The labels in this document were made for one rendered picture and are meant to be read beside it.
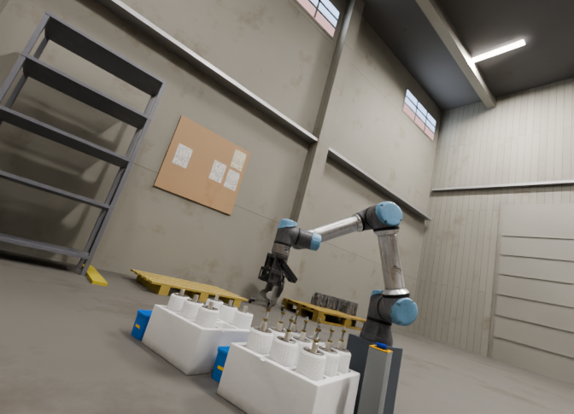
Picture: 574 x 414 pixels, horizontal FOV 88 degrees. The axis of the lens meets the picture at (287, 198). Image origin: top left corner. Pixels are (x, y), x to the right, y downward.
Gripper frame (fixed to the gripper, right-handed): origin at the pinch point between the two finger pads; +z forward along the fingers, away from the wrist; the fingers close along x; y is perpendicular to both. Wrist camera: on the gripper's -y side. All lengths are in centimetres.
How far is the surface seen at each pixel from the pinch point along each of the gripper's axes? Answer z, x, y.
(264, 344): 13.9, 4.5, 1.8
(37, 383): 35, -15, 65
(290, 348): 11.5, 15.9, -1.1
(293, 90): -343, -316, -186
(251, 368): 21.6, 6.8, 6.7
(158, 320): 23, -51, 22
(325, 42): -491, -315, -228
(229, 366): 24.7, -3.0, 9.3
